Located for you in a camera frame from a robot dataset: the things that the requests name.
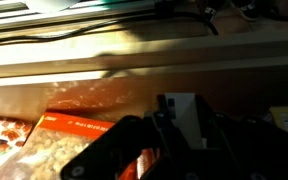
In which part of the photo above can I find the orange snack bag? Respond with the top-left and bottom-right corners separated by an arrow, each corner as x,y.
0,111 -> 161,180

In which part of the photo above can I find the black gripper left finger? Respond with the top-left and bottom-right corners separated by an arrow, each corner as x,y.
59,94 -> 192,180

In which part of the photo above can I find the black stand cable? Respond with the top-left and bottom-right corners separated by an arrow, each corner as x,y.
0,11 -> 219,48

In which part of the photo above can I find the open wooden drawer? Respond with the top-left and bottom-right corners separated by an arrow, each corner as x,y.
0,30 -> 288,124

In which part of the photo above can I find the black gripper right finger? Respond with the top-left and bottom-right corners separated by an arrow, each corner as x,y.
183,94 -> 288,180

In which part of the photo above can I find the white red snack bag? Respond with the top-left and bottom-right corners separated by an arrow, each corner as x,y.
0,115 -> 36,178

